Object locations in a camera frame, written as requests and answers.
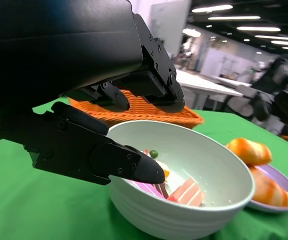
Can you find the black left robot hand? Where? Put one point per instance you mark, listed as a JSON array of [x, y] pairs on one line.
[[59, 50]]

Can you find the yellow cake slice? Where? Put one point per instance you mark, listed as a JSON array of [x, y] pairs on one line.
[[161, 166]]

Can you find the brown chocolate cake slice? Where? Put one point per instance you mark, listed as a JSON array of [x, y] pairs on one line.
[[164, 191]]

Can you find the salmon pink cake slice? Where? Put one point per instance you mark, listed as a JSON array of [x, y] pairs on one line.
[[188, 192]]

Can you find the grey round bowl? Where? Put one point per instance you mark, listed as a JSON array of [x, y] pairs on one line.
[[183, 220]]

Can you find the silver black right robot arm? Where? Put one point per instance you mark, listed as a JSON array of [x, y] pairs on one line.
[[283, 87]]

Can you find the orange wicker basket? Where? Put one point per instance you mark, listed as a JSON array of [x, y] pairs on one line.
[[146, 112]]

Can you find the white round plate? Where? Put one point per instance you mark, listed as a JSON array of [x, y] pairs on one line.
[[283, 180]]

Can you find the grey flat monitor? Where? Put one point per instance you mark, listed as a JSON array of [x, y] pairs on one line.
[[168, 25]]

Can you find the white office table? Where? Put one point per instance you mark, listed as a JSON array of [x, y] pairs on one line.
[[203, 85]]

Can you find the green tablecloth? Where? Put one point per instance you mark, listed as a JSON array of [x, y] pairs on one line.
[[34, 205]]

